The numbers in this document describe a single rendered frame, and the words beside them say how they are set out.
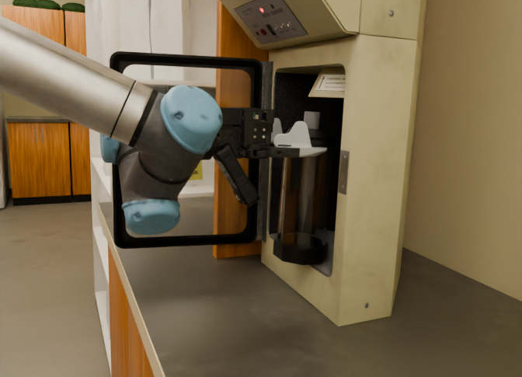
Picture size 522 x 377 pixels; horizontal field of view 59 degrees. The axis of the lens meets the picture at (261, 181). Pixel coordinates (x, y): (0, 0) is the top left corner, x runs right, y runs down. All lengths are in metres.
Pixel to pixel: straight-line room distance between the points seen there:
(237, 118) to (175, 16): 1.21
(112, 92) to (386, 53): 0.42
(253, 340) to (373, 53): 0.48
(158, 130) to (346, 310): 0.45
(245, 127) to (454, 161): 0.59
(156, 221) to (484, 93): 0.77
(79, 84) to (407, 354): 0.59
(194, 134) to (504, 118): 0.72
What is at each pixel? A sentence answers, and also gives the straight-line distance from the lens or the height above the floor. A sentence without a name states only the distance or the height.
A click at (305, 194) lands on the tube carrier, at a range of 0.80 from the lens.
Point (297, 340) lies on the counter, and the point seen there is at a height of 0.94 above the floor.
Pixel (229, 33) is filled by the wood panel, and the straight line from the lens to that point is 1.03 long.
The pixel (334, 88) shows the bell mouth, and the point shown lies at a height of 1.33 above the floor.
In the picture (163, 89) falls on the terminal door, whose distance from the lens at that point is 0.95.
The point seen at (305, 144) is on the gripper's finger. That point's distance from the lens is 0.77.
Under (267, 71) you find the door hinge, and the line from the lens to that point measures 1.00.
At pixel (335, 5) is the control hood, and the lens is 0.71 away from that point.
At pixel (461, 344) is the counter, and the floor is 0.94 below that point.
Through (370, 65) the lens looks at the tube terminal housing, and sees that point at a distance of 0.74.
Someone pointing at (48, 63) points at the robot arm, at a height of 1.34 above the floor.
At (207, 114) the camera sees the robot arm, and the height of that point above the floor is 1.29.
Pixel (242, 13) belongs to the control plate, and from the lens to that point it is 0.93.
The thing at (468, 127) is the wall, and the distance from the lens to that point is 1.14.
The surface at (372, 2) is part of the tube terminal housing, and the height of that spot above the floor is 1.46.
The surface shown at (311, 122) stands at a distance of 0.82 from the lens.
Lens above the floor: 1.32
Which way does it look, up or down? 11 degrees down
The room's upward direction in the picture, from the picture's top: 2 degrees clockwise
